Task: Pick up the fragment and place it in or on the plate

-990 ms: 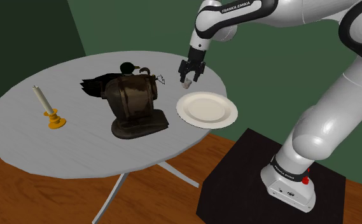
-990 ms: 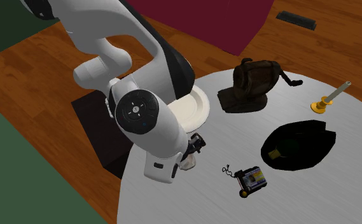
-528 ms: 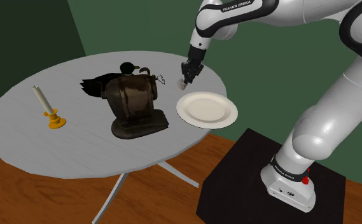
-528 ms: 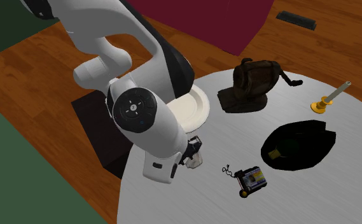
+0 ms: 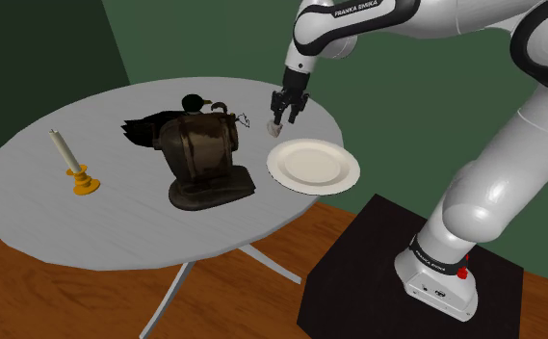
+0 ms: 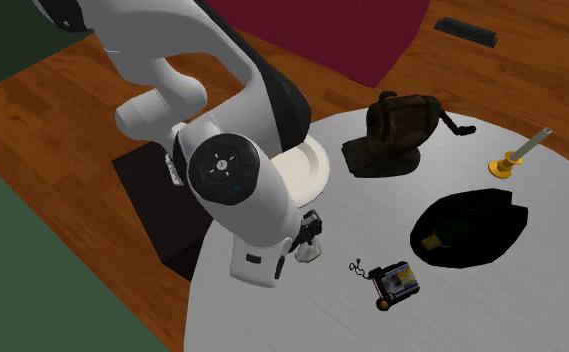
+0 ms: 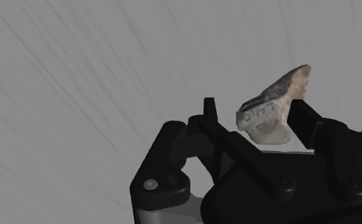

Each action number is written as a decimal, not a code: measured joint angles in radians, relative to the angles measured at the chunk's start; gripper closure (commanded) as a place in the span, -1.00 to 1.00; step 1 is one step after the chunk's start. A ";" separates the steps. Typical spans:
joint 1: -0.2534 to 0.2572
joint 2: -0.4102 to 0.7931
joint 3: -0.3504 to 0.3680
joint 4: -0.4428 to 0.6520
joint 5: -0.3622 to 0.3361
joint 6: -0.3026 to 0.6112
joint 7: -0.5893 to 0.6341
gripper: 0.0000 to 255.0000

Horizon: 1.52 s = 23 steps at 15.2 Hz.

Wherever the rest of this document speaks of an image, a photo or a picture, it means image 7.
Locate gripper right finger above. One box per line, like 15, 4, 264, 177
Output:
287, 99, 362, 206

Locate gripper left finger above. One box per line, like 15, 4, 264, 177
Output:
129, 97, 297, 213

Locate beige and grey rock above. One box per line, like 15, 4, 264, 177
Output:
235, 64, 312, 146

